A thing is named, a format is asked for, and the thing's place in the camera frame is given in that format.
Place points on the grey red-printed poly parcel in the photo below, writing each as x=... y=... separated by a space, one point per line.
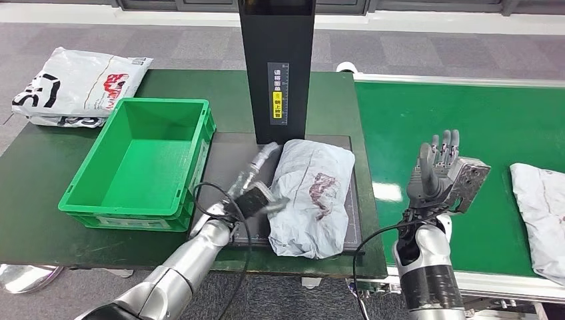
x=543 y=207
x=309 y=212

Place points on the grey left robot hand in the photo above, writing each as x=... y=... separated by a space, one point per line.
x=265 y=155

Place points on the dark grey scanner platform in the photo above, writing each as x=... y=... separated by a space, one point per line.
x=229 y=154

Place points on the white conveyor roller end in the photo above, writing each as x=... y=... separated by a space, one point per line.
x=346 y=67

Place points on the dark window frame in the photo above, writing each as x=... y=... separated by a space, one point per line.
x=397 y=5

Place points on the black yellow column label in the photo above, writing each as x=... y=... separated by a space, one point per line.
x=278 y=88

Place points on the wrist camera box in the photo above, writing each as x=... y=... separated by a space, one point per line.
x=468 y=181
x=251 y=203

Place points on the white poly parcel red logo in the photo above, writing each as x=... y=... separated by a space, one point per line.
x=79 y=79

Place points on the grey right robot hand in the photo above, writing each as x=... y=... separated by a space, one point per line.
x=426 y=190

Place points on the green conveyor belt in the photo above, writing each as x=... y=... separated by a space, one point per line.
x=485 y=123

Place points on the aluminium conveyor frame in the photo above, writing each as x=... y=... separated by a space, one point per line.
x=507 y=290

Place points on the shiny silver base plate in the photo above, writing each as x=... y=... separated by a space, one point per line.
x=26 y=278

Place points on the white table foot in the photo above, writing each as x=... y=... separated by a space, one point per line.
x=120 y=274
x=310 y=282

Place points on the black scanner column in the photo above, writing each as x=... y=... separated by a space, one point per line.
x=265 y=44

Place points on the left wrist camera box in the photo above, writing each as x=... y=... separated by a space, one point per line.
x=251 y=203

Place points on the white crate side label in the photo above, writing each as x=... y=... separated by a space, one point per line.
x=199 y=168

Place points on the white poly parcel black print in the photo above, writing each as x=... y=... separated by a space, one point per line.
x=66 y=120

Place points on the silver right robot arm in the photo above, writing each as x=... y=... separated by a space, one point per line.
x=423 y=256

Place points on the green plastic crate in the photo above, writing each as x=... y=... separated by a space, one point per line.
x=145 y=176

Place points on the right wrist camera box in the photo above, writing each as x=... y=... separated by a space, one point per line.
x=468 y=181

